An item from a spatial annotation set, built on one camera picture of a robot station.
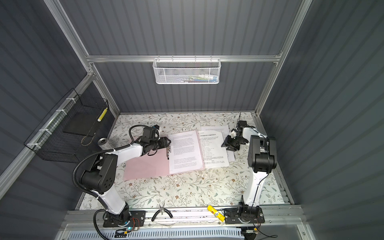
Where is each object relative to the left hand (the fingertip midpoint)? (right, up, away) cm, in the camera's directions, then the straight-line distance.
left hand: (168, 141), depth 96 cm
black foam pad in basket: (-40, +11, -20) cm, 46 cm away
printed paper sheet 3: (+40, +6, +12) cm, 42 cm away
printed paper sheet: (+11, -7, +1) cm, 13 cm away
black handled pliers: (0, -33, -20) cm, 39 cm away
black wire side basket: (-46, +3, -32) cm, 56 cm away
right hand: (+39, -4, +3) cm, 39 cm away
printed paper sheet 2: (+30, -9, 0) cm, 31 cm away
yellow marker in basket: (-34, +17, -14) cm, 40 cm away
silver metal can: (-35, -1, -10) cm, 37 cm away
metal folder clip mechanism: (0, -6, 0) cm, 6 cm away
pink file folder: (-9, 0, -31) cm, 32 cm away
